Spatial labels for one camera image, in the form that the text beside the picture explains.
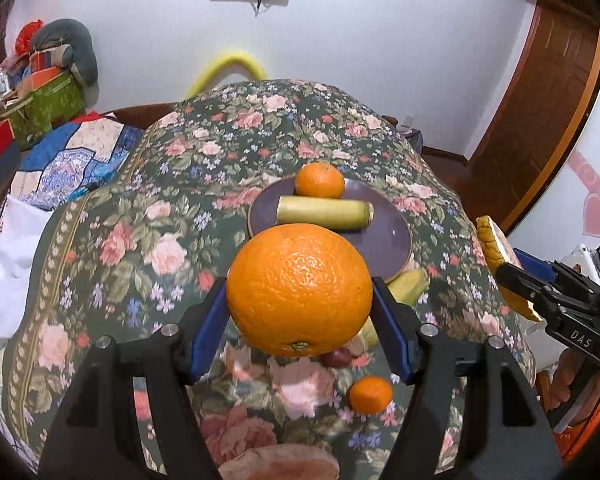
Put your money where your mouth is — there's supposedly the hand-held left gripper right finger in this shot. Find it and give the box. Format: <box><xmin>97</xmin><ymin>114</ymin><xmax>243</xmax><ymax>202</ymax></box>
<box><xmin>372</xmin><ymin>276</ymin><xmax>563</xmax><ymax>480</ymax></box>

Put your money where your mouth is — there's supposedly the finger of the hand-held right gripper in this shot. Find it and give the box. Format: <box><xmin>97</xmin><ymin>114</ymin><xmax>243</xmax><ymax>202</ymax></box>
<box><xmin>495</xmin><ymin>262</ymin><xmax>556</xmax><ymax>306</ymax></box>
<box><xmin>513</xmin><ymin>248</ymin><xmax>568</xmax><ymax>286</ymax></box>

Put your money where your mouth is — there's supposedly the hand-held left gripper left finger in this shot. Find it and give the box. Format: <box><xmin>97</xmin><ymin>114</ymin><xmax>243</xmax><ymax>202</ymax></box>
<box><xmin>37</xmin><ymin>276</ymin><xmax>229</xmax><ymax>480</ymax></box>

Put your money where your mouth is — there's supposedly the purple plate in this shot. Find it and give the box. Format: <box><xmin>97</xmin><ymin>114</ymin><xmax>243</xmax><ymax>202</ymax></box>
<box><xmin>246</xmin><ymin>177</ymin><xmax>413</xmax><ymax>283</ymax></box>

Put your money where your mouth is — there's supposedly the large orange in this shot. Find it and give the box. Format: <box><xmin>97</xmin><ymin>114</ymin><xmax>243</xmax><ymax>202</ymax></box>
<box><xmin>226</xmin><ymin>224</ymin><xmax>374</xmax><ymax>358</ymax></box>

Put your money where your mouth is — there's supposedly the person's right hand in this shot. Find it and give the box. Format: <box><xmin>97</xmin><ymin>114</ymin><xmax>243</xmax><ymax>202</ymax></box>
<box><xmin>549</xmin><ymin>351</ymin><xmax>580</xmax><ymax>411</ymax></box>

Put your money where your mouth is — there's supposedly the yellow-green banana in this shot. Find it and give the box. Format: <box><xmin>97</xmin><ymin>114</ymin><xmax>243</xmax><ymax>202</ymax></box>
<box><xmin>386</xmin><ymin>268</ymin><xmax>431</xmax><ymax>308</ymax></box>

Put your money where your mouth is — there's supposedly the dark red plum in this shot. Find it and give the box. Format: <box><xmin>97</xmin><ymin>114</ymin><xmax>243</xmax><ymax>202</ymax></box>
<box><xmin>320</xmin><ymin>347</ymin><xmax>354</xmax><ymax>367</ymax></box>

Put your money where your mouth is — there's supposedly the small tangerine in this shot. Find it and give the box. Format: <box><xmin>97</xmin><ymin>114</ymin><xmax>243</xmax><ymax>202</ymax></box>
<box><xmin>294</xmin><ymin>161</ymin><xmax>346</xmax><ymax>199</ymax></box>
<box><xmin>349</xmin><ymin>376</ymin><xmax>394</xmax><ymax>415</ymax></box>

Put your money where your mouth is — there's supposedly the floral blanket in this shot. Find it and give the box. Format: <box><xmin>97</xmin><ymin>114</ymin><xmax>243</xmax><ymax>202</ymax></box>
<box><xmin>2</xmin><ymin>78</ymin><xmax>538</xmax><ymax>480</ymax></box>

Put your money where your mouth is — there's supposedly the brown wooden door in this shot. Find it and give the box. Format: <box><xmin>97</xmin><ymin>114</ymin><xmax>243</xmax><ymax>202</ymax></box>
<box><xmin>460</xmin><ymin>2</ymin><xmax>600</xmax><ymax>233</ymax></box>

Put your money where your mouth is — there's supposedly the white cloth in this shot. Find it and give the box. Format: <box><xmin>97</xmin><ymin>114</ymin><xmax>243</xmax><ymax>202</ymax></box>
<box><xmin>0</xmin><ymin>195</ymin><xmax>56</xmax><ymax>353</ymax></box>

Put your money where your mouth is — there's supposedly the blue patchwork quilt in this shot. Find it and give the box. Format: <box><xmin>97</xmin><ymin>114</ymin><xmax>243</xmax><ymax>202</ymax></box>
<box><xmin>0</xmin><ymin>115</ymin><xmax>146</xmax><ymax>211</ymax></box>

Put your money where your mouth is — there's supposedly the yellow foam tube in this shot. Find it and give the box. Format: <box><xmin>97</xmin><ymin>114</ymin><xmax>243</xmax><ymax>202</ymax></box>
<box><xmin>185</xmin><ymin>49</ymin><xmax>269</xmax><ymax>99</ymax></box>

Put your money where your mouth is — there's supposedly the green patterned bag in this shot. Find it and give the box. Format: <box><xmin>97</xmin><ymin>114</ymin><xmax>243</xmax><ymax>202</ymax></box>
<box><xmin>0</xmin><ymin>72</ymin><xmax>87</xmax><ymax>150</ymax></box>

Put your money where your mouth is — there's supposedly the orange box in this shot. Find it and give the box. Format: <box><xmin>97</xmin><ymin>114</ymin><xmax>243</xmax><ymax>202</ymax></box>
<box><xmin>19</xmin><ymin>50</ymin><xmax>65</xmax><ymax>93</ymax></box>

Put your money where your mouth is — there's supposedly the grey pillow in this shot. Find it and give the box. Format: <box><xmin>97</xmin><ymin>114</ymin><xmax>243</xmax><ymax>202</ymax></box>
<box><xmin>30</xmin><ymin>19</ymin><xmax>99</xmax><ymax>87</ymax></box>

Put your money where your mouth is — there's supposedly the red fabric item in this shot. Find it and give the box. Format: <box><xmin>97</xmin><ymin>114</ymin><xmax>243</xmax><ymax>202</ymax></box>
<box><xmin>15</xmin><ymin>20</ymin><xmax>45</xmax><ymax>55</ymax></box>

